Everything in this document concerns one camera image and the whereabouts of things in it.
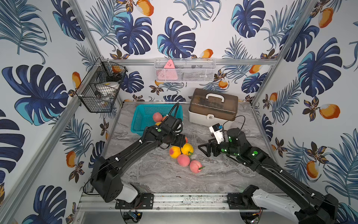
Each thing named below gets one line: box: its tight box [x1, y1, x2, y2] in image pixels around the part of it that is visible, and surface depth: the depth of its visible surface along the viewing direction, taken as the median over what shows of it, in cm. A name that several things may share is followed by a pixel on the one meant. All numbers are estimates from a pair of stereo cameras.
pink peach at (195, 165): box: [189, 160, 203, 174], surface depth 83 cm
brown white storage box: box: [188, 88, 239, 128], surface depth 97 cm
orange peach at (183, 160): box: [177, 154, 191, 168], surface depth 85 cm
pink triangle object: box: [158, 59, 179, 81], surface depth 92 cm
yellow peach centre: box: [180, 142, 194, 156], surface depth 89 cm
